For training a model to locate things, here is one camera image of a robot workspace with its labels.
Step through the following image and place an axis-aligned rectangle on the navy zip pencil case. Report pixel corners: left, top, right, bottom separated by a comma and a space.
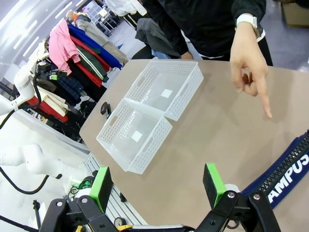
241, 130, 309, 210

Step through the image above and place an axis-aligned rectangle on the person's right forearm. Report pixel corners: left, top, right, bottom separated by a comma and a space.
149, 4, 190, 57

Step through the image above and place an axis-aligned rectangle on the grey jacket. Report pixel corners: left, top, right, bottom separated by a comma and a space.
135, 18, 182, 58

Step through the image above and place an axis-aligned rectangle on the black tripod stand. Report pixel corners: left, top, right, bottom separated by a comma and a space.
0, 199, 42, 232

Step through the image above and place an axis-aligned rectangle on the person's left forearm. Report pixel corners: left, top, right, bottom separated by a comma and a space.
230, 0, 267, 25

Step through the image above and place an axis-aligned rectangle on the beige folded cloth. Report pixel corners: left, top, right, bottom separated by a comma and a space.
36, 86, 70, 116

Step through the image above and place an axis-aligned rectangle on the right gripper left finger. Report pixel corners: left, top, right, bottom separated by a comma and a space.
40, 166, 136, 232

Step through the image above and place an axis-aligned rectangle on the aluminium table frame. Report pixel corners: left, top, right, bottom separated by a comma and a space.
83, 152, 148, 225

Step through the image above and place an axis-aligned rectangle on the person's black jacket torso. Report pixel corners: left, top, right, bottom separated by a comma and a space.
142, 0, 273, 66

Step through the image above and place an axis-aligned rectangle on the pink garment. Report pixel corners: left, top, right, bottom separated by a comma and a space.
49, 20, 82, 75

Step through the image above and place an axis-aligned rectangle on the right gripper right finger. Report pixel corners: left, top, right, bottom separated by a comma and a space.
197, 163, 282, 232

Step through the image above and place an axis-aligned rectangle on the rack of colourful clothes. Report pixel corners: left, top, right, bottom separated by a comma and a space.
66, 9, 128, 66

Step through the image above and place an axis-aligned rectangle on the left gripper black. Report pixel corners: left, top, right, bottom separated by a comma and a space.
38, 64, 66, 78

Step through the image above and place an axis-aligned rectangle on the black stapler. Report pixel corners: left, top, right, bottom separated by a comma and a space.
100, 101, 112, 119

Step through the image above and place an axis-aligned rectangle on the light blue denim cloth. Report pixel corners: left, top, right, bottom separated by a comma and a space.
152, 49, 181, 59

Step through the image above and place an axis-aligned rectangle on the navy checked garment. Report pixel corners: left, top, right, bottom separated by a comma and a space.
56, 74, 85, 100

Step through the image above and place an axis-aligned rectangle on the dark green striped garment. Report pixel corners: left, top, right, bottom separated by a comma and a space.
77, 44, 109, 83

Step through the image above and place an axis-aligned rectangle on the white band smartwatch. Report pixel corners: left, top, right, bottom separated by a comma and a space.
235, 13, 264, 39

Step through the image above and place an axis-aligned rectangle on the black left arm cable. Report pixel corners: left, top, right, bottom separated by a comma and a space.
0, 72, 43, 129

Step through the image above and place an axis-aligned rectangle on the cable bundle with green light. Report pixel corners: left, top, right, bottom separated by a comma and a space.
69, 176, 96, 196

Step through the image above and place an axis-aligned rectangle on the red hanging garment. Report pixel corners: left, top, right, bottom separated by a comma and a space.
70, 36, 111, 87

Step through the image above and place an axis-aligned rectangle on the cardboard box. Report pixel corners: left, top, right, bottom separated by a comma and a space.
281, 0, 309, 27

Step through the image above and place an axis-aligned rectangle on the thick black hose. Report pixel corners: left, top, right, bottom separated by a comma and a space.
0, 166, 50, 195

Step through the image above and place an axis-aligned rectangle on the person's left hand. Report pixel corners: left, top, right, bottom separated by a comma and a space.
229, 23, 273, 119

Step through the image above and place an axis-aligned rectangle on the white perforated plastic basket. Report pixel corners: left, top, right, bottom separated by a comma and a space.
124, 60, 205, 121
96, 98, 173, 174

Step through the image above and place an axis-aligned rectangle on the red folded cloth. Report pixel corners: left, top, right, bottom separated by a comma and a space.
26, 96, 70, 123

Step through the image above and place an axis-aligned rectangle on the royal blue garment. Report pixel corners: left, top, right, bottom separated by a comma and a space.
67, 24, 124, 70

